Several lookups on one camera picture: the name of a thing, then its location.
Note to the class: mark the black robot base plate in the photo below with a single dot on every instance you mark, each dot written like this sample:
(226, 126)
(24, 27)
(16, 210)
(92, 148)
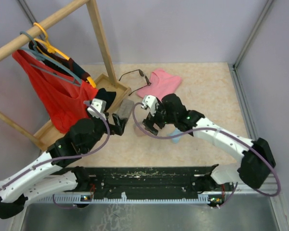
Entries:
(180, 180)

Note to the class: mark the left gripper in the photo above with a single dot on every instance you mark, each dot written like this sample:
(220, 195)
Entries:
(118, 128)

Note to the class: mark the red hanging shirt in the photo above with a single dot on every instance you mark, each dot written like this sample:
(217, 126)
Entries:
(62, 99)

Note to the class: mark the dark striped hanging garment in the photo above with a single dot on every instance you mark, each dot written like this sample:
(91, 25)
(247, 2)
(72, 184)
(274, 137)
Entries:
(102, 93)

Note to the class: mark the grey-blue plastic hanger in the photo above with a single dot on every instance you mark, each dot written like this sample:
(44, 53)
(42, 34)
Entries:
(41, 57)

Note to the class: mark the aluminium frame rail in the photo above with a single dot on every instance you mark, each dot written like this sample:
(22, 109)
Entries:
(128, 198)

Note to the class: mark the grey glasses case green lining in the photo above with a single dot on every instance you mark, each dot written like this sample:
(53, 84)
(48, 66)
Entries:
(125, 109)

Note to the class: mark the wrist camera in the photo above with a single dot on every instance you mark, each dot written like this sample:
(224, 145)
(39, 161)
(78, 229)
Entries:
(151, 103)
(99, 106)

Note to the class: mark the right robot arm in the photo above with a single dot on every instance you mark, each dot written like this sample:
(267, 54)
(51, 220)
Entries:
(254, 158)

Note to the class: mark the pink glasses case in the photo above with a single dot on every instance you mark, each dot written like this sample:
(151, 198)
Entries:
(138, 132)

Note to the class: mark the small light blue cloth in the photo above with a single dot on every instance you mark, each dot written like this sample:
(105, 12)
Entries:
(175, 136)

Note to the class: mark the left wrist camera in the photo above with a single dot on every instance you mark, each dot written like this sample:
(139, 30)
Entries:
(99, 106)

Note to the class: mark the tortoiseshell sunglasses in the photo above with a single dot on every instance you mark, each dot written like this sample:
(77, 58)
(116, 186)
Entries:
(142, 74)

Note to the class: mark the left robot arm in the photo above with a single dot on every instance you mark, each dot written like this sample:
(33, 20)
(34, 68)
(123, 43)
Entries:
(30, 184)

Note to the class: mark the pink folded shirt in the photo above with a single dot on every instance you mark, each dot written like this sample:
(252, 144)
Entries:
(162, 84)

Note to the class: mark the yellow plastic hanger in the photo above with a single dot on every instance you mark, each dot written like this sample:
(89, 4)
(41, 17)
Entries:
(51, 49)

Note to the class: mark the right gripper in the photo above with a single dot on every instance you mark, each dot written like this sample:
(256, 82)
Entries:
(149, 123)

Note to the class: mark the wooden clothes rack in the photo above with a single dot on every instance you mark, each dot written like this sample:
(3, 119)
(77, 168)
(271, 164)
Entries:
(48, 134)

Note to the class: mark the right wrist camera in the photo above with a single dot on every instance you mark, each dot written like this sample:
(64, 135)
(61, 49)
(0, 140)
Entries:
(151, 103)

